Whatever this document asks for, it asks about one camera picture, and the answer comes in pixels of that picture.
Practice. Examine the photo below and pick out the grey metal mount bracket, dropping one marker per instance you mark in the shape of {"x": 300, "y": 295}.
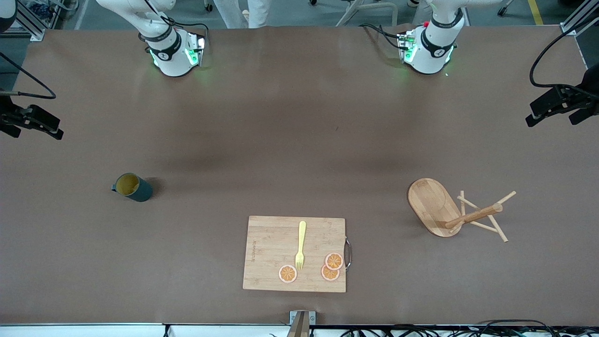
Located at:
{"x": 311, "y": 317}

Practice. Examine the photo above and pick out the person in white trousers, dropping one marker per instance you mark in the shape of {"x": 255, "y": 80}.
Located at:
{"x": 234, "y": 11}

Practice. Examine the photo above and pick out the wooden cup rack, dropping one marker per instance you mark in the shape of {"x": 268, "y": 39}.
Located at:
{"x": 430, "y": 203}

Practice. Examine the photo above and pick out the aluminium camera mount profile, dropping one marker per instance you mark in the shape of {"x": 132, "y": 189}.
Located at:
{"x": 298, "y": 327}

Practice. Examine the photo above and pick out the aluminium frame profile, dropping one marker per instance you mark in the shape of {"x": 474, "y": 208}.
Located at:
{"x": 578, "y": 23}
{"x": 28, "y": 23}

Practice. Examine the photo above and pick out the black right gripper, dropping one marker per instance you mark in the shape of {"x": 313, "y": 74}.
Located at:
{"x": 5, "y": 115}

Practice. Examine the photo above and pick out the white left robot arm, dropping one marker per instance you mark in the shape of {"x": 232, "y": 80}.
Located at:
{"x": 433, "y": 51}

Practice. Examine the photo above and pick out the bamboo cutting board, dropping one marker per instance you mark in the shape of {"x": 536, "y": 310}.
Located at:
{"x": 266, "y": 243}

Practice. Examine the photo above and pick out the yellow plastic fork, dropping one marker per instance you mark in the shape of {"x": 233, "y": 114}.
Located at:
{"x": 302, "y": 238}

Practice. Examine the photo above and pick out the orange slice toy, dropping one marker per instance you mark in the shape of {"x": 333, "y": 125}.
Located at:
{"x": 334, "y": 260}
{"x": 328, "y": 274}
{"x": 288, "y": 274}

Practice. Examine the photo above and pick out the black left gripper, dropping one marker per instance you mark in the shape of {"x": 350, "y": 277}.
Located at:
{"x": 590, "y": 88}

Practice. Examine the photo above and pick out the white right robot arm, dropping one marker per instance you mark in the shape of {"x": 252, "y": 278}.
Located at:
{"x": 171, "y": 56}

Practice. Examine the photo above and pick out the teal mug yellow inside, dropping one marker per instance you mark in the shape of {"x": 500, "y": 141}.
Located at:
{"x": 133, "y": 188}

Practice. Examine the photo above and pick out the grey metal stand legs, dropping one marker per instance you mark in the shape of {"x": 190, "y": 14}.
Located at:
{"x": 360, "y": 9}

